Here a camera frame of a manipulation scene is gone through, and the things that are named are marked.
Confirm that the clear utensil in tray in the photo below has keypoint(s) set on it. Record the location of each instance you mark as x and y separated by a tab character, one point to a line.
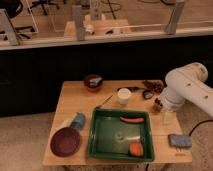
120	137

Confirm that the black office chair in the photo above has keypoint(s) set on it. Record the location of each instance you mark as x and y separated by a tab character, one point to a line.
13	9

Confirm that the red sausage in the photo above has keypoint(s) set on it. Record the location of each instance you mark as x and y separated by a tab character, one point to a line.
132	120

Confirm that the white spoon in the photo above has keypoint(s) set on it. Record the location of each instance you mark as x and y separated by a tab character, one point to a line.
65	123

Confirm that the green plastic tray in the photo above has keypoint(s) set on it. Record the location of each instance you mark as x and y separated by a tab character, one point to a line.
113	130

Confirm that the white cup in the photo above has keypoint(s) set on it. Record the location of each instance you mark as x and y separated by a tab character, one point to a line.
123	95

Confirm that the black small scoop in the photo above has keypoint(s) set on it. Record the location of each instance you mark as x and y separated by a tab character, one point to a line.
147	94

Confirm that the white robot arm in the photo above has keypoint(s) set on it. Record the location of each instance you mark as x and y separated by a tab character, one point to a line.
187	83

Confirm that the small brown cup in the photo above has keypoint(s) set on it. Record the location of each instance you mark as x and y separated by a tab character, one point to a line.
157	106

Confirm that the blue sponge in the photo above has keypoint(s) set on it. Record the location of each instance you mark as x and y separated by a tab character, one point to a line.
180	141

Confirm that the crumpled foil in bowl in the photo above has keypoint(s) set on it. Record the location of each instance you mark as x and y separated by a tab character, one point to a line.
95	81

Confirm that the black spoon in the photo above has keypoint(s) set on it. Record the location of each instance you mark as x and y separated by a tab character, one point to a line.
132	89

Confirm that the brown bowl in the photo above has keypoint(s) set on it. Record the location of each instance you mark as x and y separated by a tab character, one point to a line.
88	87

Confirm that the orange carrot piece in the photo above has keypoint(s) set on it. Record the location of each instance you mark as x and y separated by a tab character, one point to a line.
136	149

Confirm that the purple bowl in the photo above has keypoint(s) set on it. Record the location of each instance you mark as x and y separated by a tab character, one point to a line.
65	142

